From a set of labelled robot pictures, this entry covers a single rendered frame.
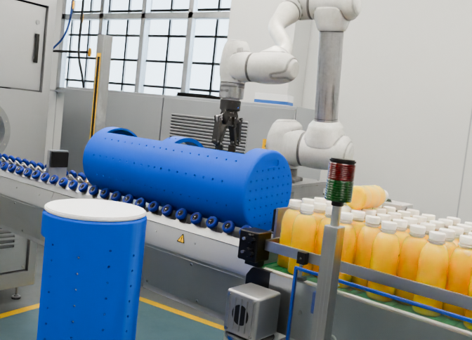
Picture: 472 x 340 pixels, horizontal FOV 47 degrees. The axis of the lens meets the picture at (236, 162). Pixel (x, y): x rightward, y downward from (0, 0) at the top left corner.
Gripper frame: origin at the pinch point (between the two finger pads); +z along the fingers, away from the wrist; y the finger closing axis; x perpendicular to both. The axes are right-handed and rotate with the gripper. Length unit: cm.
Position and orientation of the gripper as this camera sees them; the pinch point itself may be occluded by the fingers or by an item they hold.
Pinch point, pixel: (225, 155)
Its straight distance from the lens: 197.4
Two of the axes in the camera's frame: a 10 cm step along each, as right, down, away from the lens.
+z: -1.1, 9.9, 0.7
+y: -6.3, -0.1, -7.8
